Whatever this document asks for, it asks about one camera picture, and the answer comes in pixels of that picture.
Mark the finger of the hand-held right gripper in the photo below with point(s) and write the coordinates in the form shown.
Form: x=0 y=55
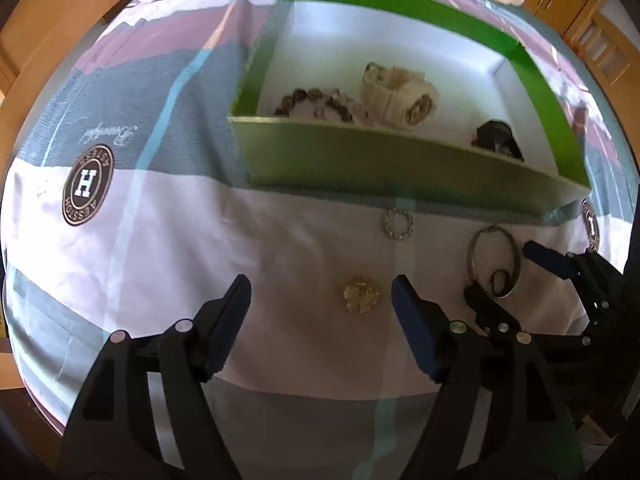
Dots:
x=482 y=305
x=550 y=260

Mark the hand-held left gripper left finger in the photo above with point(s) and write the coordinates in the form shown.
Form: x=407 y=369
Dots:
x=230 y=320

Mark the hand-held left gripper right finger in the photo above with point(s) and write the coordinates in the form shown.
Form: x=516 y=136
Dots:
x=415 y=320

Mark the thin metal bangle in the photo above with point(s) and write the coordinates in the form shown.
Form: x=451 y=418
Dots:
x=470 y=257

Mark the black wrist watch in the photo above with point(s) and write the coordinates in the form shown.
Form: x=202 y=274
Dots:
x=492 y=135

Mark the green cardboard box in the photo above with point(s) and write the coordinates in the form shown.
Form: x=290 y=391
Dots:
x=400 y=170

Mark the cream wristwatch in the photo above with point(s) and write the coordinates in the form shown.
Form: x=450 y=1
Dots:
x=395 y=95

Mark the yellow flower brooch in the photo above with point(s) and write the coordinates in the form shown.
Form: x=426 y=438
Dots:
x=360 y=294

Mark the printed bed sheet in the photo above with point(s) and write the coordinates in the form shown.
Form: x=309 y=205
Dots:
x=175 y=260

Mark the wooden lattice panel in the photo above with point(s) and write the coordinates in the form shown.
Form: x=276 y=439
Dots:
x=600 y=40

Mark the wooden cabinet with scribbles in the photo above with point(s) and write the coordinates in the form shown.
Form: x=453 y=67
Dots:
x=45 y=20

